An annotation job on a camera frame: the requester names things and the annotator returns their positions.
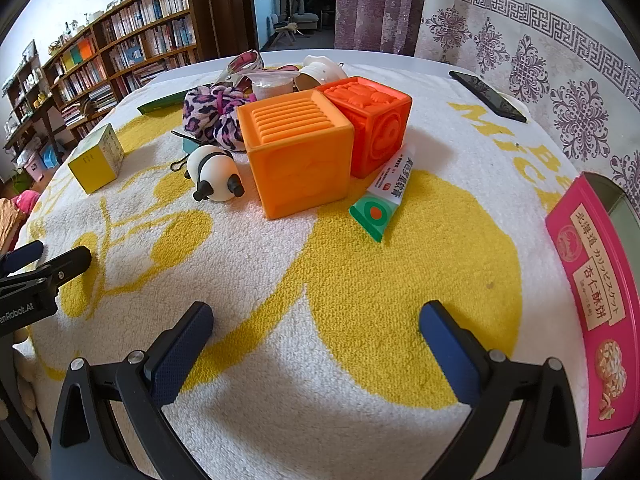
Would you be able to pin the purple patterned curtain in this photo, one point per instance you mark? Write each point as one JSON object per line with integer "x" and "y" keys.
{"x": 380, "y": 5}

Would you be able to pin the large wooden bookshelf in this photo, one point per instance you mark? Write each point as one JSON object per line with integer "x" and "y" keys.
{"x": 145, "y": 25}

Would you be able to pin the black white panda toy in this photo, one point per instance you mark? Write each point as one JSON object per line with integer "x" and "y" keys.
{"x": 215, "y": 175}

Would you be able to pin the silver metal hand tool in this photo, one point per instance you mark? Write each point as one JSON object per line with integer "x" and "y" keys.
{"x": 227, "y": 76}

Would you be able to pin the white green ointment tube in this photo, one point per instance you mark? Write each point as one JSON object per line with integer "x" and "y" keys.
{"x": 387, "y": 190}

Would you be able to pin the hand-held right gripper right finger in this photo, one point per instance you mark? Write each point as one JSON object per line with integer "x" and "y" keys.
{"x": 450, "y": 355}

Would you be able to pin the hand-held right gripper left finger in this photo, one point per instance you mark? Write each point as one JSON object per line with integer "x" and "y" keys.
{"x": 180, "y": 350}

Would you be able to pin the pink tin container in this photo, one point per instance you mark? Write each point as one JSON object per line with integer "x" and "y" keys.
{"x": 590, "y": 270}

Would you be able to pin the small dark wooden shelf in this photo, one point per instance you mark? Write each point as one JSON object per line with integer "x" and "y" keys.
{"x": 25, "y": 90}

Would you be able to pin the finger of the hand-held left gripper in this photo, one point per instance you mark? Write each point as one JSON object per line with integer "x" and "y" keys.
{"x": 22, "y": 255}
{"x": 67, "y": 265}

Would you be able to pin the plastic storage baskets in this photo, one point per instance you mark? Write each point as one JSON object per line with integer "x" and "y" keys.
{"x": 37, "y": 162}

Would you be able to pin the orange pink cloth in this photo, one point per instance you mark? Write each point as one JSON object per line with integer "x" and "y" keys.
{"x": 12, "y": 215}

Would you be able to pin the red-orange embossed toy cube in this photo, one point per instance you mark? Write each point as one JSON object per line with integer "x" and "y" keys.
{"x": 375, "y": 125}

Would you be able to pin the small wooden stool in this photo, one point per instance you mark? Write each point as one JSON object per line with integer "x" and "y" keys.
{"x": 290, "y": 35}

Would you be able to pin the white patterned curtain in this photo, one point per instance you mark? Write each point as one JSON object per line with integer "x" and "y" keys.
{"x": 540, "y": 50}

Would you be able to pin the teal binder clip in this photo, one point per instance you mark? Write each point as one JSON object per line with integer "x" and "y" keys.
{"x": 189, "y": 144}

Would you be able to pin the orange ribbed toy cube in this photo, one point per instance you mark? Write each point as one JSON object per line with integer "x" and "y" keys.
{"x": 300, "y": 170}

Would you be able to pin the yellow-green cardboard box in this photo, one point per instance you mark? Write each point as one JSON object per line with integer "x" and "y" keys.
{"x": 95, "y": 165}

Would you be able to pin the white yellow printed towel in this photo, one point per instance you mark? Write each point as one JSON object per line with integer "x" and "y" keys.
{"x": 300, "y": 310}

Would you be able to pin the clear plastic cup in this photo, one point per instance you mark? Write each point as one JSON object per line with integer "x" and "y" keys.
{"x": 270, "y": 87}

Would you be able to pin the purple leopard print scrunchie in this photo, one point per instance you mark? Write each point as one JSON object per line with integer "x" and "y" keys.
{"x": 210, "y": 115}

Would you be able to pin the black smartphone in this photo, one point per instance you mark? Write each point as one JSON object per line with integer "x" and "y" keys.
{"x": 487, "y": 92}

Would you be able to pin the dark green cosmetic tube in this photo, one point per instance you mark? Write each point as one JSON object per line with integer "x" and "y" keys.
{"x": 160, "y": 104}

